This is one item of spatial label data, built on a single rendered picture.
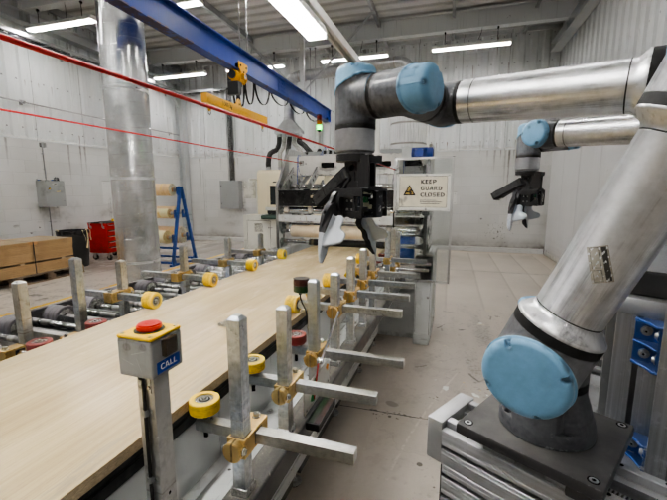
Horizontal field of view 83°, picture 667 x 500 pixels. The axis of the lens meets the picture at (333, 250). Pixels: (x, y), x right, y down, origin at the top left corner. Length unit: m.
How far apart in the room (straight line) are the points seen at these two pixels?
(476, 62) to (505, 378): 9.83
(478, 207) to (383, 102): 9.20
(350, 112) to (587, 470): 0.67
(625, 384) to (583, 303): 0.42
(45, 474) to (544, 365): 0.92
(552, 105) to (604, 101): 0.07
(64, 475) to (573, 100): 1.12
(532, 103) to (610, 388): 0.58
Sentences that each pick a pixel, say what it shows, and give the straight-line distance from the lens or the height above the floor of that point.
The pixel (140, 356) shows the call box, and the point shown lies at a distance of 0.70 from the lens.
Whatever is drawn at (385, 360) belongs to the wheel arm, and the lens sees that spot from 1.42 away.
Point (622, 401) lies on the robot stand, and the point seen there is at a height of 1.05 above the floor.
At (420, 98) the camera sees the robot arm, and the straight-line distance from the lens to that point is 0.65.
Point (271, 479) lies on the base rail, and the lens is 1.20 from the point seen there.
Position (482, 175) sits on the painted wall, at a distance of 9.83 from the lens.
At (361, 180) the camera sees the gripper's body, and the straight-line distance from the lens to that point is 0.69.
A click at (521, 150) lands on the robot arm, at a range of 1.43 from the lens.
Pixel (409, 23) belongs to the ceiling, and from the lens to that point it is 9.28.
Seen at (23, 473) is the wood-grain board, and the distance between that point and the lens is 1.06.
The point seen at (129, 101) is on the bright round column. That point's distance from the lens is 5.12.
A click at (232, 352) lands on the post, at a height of 1.08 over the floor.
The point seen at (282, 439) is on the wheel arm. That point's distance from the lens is 1.05.
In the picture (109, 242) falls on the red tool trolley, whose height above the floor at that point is 0.38.
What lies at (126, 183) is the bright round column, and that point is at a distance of 5.03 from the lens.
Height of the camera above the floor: 1.45
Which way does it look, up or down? 9 degrees down
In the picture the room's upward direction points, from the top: straight up
